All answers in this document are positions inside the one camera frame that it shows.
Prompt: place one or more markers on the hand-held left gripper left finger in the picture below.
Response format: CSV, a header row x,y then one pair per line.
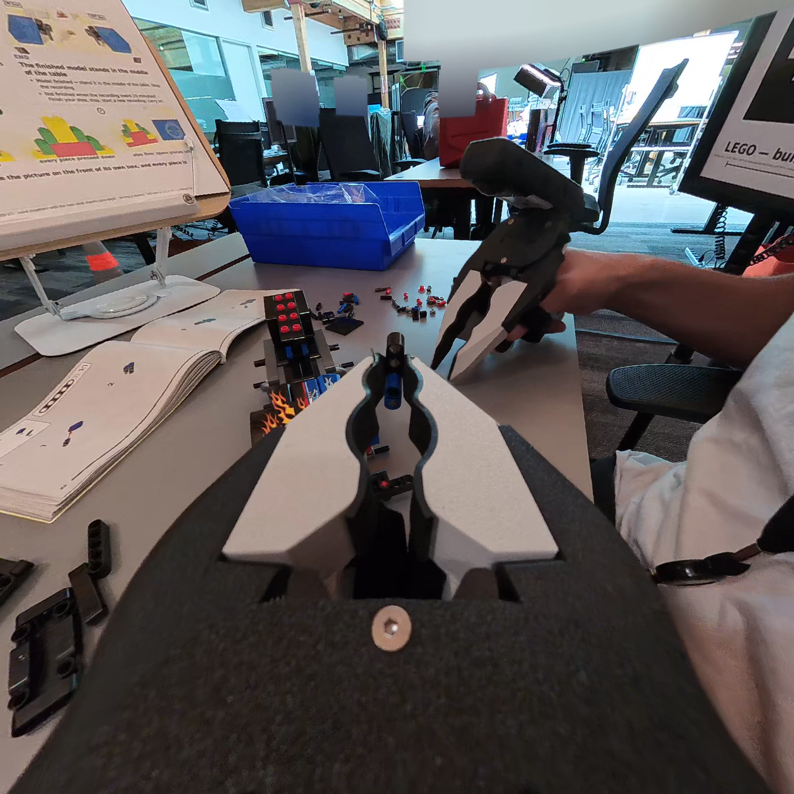
x,y
298,490

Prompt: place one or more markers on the printed instruction sheet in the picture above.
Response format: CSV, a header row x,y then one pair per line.
x,y
80,93

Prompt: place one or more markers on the orange traffic cone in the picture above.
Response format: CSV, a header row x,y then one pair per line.
x,y
102,262

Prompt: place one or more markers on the orange plastic object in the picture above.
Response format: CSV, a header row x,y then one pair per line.
x,y
769,268

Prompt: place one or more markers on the blue lego connector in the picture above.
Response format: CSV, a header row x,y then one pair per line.
x,y
392,392

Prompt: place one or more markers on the black lego pin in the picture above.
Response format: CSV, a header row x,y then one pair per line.
x,y
394,344

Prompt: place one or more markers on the black lego beam with holes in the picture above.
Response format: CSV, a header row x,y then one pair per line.
x,y
99,546

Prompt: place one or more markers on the white sign black frame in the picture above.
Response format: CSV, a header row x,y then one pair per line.
x,y
763,155

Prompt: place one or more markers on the person's right forearm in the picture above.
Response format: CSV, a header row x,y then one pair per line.
x,y
701,304

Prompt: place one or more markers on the black mesh office chair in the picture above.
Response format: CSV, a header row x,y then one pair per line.
x,y
645,124

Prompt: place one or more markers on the red box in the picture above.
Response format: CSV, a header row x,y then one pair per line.
x,y
474,136

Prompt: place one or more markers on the small lego pieces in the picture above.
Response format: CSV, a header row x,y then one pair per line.
x,y
348,299

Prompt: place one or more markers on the wooden document stand white base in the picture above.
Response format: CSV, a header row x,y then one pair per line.
x,y
180,294

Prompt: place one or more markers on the black studio light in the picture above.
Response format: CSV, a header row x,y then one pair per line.
x,y
538,77

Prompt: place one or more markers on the clear plastic bag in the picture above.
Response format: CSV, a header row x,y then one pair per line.
x,y
310,195

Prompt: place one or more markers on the open lego instruction booklet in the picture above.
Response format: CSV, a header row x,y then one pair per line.
x,y
124,397

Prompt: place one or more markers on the person's right hand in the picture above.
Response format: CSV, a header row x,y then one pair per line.
x,y
589,285

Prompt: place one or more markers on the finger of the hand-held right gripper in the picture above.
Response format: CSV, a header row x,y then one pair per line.
x,y
462,298
493,322

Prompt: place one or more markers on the person's torso white shirt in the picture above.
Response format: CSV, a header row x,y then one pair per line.
x,y
732,496

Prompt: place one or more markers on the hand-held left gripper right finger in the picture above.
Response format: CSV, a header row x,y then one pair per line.
x,y
484,496

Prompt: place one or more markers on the black lego frame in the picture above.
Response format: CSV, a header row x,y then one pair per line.
x,y
43,664

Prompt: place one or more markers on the black lego piece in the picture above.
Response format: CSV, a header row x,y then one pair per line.
x,y
11,574

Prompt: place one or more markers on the black office chair armrest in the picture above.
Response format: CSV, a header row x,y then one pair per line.
x,y
670,384

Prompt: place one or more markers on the black square lego panel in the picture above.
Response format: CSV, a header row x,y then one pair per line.
x,y
345,327

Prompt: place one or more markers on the lego truck model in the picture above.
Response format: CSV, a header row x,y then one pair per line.
x,y
288,316

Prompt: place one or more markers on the blue storage bin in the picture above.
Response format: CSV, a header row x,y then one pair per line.
x,y
322,239

